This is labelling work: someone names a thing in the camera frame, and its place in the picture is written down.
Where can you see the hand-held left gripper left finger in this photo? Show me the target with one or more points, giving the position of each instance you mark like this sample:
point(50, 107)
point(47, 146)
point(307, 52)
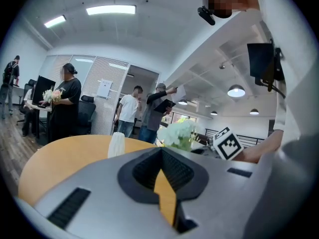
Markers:
point(104, 198)

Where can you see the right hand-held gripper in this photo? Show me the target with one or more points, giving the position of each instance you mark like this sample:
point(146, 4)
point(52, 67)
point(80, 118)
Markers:
point(228, 144)

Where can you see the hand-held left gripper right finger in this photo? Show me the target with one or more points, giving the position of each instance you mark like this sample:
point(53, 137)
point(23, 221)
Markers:
point(219, 198)

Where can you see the white artificial flowers bunch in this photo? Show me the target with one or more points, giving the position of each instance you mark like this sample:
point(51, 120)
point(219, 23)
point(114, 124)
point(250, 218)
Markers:
point(178, 133)

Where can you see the white ribbed vase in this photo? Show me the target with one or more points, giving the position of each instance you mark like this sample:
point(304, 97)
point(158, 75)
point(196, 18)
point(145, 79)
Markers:
point(116, 144)

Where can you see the person's right forearm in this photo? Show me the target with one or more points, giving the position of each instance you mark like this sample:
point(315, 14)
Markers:
point(261, 146)

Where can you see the dark metal railing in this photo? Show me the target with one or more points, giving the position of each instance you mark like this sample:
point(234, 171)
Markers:
point(249, 139)

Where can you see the dark pendant lamp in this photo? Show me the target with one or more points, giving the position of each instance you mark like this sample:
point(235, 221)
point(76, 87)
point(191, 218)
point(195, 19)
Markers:
point(236, 91)
point(213, 113)
point(254, 111)
point(182, 102)

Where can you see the round wooden table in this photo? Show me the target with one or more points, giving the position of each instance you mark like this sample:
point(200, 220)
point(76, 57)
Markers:
point(74, 153)

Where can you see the glass window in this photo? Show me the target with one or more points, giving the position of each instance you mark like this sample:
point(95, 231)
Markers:
point(179, 118)

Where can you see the white paper sheet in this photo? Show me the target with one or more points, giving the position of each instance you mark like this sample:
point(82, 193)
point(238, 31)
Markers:
point(179, 93)

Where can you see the black clipboard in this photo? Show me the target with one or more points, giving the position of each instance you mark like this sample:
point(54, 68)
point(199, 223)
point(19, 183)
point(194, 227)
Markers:
point(164, 106)

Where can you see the small ceiling spotlight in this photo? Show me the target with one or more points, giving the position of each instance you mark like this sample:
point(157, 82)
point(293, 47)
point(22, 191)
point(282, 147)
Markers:
point(221, 66)

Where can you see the black office chair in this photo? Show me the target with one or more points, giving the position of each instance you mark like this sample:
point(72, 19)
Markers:
point(86, 113)
point(30, 83)

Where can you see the black chest-mounted box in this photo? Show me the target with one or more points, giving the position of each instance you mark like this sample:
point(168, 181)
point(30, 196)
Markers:
point(261, 58)

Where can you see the person's white shirt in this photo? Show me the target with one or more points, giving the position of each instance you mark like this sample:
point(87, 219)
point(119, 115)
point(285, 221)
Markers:
point(296, 71)

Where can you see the white office desk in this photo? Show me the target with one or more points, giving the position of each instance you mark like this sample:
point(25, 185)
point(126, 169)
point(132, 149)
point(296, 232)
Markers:
point(37, 107)

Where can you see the black computer monitor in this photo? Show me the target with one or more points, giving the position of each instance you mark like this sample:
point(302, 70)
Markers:
point(42, 88)

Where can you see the long ceiling light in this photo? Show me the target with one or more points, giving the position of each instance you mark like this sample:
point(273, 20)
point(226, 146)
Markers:
point(111, 9)
point(55, 21)

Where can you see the white paper wall notice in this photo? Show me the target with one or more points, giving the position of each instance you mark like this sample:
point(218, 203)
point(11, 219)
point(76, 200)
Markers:
point(104, 88)

